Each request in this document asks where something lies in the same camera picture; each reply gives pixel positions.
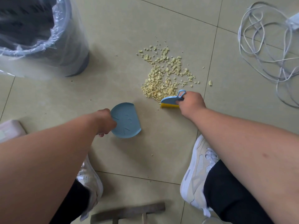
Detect person's left hand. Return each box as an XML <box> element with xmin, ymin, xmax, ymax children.
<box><xmin>94</xmin><ymin>109</ymin><xmax>117</xmax><ymax>138</ymax></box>

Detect person's right hand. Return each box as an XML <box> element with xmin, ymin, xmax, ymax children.
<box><xmin>176</xmin><ymin>91</ymin><xmax>206</xmax><ymax>119</ymax></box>

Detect blue hand brush yellow bristles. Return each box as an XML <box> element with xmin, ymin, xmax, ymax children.
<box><xmin>160</xmin><ymin>90</ymin><xmax>186</xmax><ymax>109</ymax></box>

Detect blue plastic dustpan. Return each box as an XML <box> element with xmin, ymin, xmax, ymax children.
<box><xmin>110</xmin><ymin>102</ymin><xmax>142</xmax><ymax>138</ymax></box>

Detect person's right forearm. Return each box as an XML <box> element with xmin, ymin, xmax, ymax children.
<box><xmin>186</xmin><ymin>107</ymin><xmax>299</xmax><ymax>224</ymax></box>

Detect person's left forearm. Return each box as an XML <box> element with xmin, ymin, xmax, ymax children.
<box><xmin>0</xmin><ymin>111</ymin><xmax>98</xmax><ymax>224</ymax></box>

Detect pile of yellow crumbs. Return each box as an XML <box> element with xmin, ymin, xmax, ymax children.
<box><xmin>137</xmin><ymin>41</ymin><xmax>213</xmax><ymax>99</ymax></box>

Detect person's left white sneaker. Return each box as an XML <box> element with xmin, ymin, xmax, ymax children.
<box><xmin>75</xmin><ymin>155</ymin><xmax>104</xmax><ymax>221</ymax></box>

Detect person's white sneaker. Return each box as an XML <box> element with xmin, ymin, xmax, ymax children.
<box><xmin>180</xmin><ymin>135</ymin><xmax>220</xmax><ymax>218</ymax></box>
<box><xmin>75</xmin><ymin>155</ymin><xmax>104</xmax><ymax>221</ymax></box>

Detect person's right white sneaker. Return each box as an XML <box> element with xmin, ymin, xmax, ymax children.
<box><xmin>180</xmin><ymin>135</ymin><xmax>220</xmax><ymax>218</ymax></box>

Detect person's left black trouser leg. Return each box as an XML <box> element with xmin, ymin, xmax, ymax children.
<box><xmin>49</xmin><ymin>179</ymin><xmax>91</xmax><ymax>224</ymax></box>

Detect person's black trouser leg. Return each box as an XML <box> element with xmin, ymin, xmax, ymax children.
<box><xmin>49</xmin><ymin>179</ymin><xmax>91</xmax><ymax>224</ymax></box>
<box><xmin>203</xmin><ymin>159</ymin><xmax>274</xmax><ymax>224</ymax></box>

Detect wooden stool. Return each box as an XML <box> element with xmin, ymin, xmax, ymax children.
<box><xmin>90</xmin><ymin>202</ymin><xmax>166</xmax><ymax>224</ymax></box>

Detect pink white box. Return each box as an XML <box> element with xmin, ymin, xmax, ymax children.
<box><xmin>0</xmin><ymin>119</ymin><xmax>27</xmax><ymax>143</ymax></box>

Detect person's right black trouser leg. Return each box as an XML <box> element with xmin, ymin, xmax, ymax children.
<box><xmin>203</xmin><ymin>159</ymin><xmax>274</xmax><ymax>224</ymax></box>

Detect dark trash bin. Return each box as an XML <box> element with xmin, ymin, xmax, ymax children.
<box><xmin>0</xmin><ymin>0</ymin><xmax>90</xmax><ymax>77</ymax></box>

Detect clear plastic bin liner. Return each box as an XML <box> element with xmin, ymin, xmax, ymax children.
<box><xmin>0</xmin><ymin>0</ymin><xmax>90</xmax><ymax>80</ymax></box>

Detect white power adapter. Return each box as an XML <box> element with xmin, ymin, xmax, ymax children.
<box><xmin>286</xmin><ymin>12</ymin><xmax>299</xmax><ymax>30</ymax></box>

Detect white tangled cable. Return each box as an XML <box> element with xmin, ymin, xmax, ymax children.
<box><xmin>238</xmin><ymin>2</ymin><xmax>299</xmax><ymax>108</ymax></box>

